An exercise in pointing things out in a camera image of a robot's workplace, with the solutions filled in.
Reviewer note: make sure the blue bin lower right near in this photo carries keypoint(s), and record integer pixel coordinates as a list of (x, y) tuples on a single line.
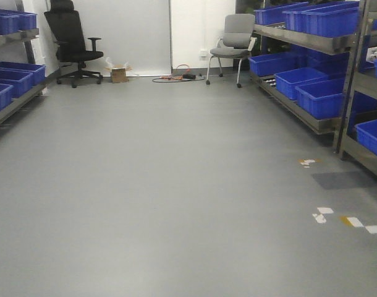
[(322, 100)]

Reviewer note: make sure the blue bin lower right far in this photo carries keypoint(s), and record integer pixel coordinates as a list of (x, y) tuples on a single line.
[(269, 64)]

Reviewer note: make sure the blue bin upper right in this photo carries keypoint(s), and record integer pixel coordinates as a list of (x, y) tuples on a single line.
[(333, 19)]

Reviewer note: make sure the blue bin left upper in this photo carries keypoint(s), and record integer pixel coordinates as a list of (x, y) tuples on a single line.
[(14, 21)]

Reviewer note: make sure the right steel shelf rack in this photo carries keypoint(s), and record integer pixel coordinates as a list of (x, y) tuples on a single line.
[(328, 55)]

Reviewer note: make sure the left steel shelf rack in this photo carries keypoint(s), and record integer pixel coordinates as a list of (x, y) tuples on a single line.
[(28, 79)]

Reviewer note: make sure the steel shelf rack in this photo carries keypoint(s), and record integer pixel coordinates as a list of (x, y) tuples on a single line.
[(28, 79), (328, 55)]

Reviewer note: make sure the grey office chair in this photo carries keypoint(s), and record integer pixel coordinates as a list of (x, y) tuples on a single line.
[(237, 42)]

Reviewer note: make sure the blue bin near shelf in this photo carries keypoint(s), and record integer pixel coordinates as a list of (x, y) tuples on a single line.
[(367, 135)]

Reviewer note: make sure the small cardboard box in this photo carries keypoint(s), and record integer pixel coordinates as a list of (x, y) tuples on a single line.
[(117, 72)]

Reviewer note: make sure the near right steel shelf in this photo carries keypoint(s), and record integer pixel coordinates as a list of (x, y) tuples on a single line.
[(359, 103)]

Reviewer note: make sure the blue bin lower right middle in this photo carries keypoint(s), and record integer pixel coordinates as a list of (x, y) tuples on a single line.
[(287, 81)]

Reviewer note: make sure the black office chair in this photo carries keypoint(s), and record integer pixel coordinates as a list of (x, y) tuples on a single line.
[(64, 22)]

